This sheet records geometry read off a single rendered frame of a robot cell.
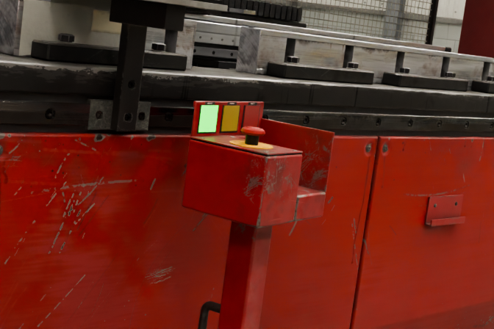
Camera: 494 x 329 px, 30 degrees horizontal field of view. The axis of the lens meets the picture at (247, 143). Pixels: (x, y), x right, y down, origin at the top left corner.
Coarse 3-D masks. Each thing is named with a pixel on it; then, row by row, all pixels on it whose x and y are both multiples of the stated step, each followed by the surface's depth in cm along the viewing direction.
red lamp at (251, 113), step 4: (248, 108) 163; (252, 108) 164; (256, 108) 165; (244, 112) 163; (248, 112) 164; (252, 112) 164; (256, 112) 165; (244, 116) 163; (248, 116) 164; (252, 116) 165; (256, 116) 166; (244, 120) 163; (248, 120) 164; (252, 120) 165; (256, 120) 166; (244, 124) 163; (248, 124) 164; (252, 124) 165; (256, 124) 166
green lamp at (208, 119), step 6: (204, 108) 153; (210, 108) 154; (216, 108) 156; (204, 114) 153; (210, 114) 155; (216, 114) 156; (204, 120) 154; (210, 120) 155; (216, 120) 156; (204, 126) 154; (210, 126) 155
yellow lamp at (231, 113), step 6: (228, 108) 158; (234, 108) 160; (228, 114) 159; (234, 114) 160; (222, 120) 158; (228, 120) 159; (234, 120) 160; (222, 126) 158; (228, 126) 159; (234, 126) 161
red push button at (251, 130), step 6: (246, 126) 151; (252, 126) 152; (246, 132) 149; (252, 132) 149; (258, 132) 149; (264, 132) 150; (246, 138) 151; (252, 138) 150; (258, 138) 151; (246, 144) 151; (252, 144) 150
